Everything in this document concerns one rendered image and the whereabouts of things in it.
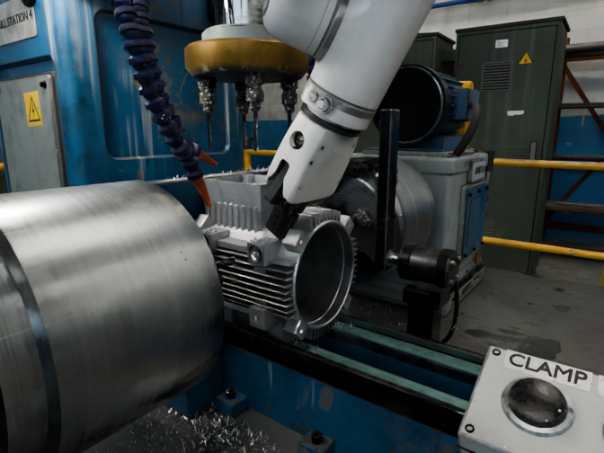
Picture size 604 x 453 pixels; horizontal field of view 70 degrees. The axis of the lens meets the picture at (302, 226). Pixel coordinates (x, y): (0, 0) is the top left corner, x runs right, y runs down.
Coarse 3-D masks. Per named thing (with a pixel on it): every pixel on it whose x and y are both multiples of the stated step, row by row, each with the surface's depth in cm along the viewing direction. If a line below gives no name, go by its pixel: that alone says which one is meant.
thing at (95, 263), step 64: (64, 192) 40; (128, 192) 43; (0, 256) 32; (64, 256) 33; (128, 256) 37; (192, 256) 41; (0, 320) 30; (64, 320) 31; (128, 320) 35; (192, 320) 40; (0, 384) 29; (64, 384) 31; (128, 384) 36; (192, 384) 45; (0, 448) 32; (64, 448) 33
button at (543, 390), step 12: (516, 384) 25; (528, 384) 25; (540, 384) 25; (552, 384) 25; (516, 396) 25; (528, 396) 25; (540, 396) 24; (552, 396) 24; (516, 408) 24; (528, 408) 24; (540, 408) 24; (552, 408) 24; (564, 408) 24; (528, 420) 24; (540, 420) 23; (552, 420) 23
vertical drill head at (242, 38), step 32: (224, 0) 58; (256, 0) 58; (224, 32) 57; (256, 32) 57; (192, 64) 58; (224, 64) 56; (256, 64) 56; (288, 64) 58; (256, 96) 58; (288, 96) 64; (256, 128) 60; (288, 128) 66
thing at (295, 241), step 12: (204, 216) 66; (348, 216) 65; (204, 228) 66; (348, 228) 65; (288, 240) 56; (300, 240) 56; (300, 252) 56; (348, 300) 69; (288, 324) 59; (300, 324) 58; (300, 336) 59
